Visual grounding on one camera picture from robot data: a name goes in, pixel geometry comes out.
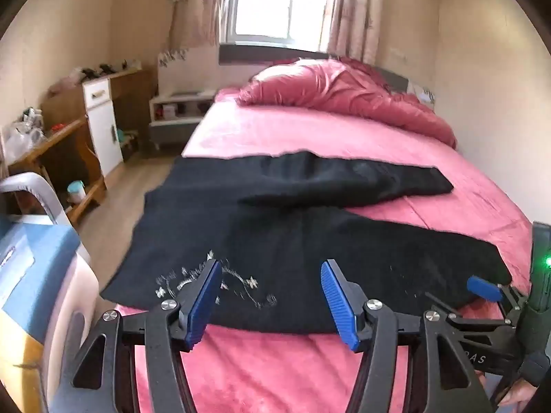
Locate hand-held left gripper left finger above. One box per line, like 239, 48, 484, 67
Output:
52, 259, 223, 413

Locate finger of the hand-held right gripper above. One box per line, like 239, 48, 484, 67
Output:
425, 292, 517, 336
466, 275, 527, 323

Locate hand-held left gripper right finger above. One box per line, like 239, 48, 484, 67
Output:
320, 259, 496, 413

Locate black pants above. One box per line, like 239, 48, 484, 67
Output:
100, 151, 513, 335

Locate person's right hand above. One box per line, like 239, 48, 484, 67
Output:
501, 381, 541, 412

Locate bed with pink sheet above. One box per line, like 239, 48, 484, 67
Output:
114, 86, 537, 413

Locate teal lidded jar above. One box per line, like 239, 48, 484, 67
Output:
66, 180, 87, 204

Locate white grey nightstand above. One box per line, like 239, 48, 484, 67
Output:
149, 89, 216, 148

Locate white cabinet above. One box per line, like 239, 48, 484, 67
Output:
83, 77, 126, 178

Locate checkered patterned cloth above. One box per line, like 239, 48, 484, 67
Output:
405, 81, 436, 107

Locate pink duvet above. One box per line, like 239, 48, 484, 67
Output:
237, 56, 458, 149

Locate low wooden shelf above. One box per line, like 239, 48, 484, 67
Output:
8, 116, 108, 225

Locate wooden desk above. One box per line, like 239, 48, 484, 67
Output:
41, 68, 158, 156

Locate clear plastic bag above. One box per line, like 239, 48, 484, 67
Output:
1, 121, 49, 165

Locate grey headboard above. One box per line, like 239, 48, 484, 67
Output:
219, 43, 409, 92

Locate pink plastic bag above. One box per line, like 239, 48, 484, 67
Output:
48, 68, 87, 96

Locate floral curtain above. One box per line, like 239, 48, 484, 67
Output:
172, 0, 242, 51
321, 0, 385, 64

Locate window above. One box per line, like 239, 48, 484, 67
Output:
235, 0, 337, 49

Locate grey curved handle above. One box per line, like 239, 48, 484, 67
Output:
0, 172, 93, 267

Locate floral wall sticker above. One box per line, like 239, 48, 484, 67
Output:
157, 46, 191, 68

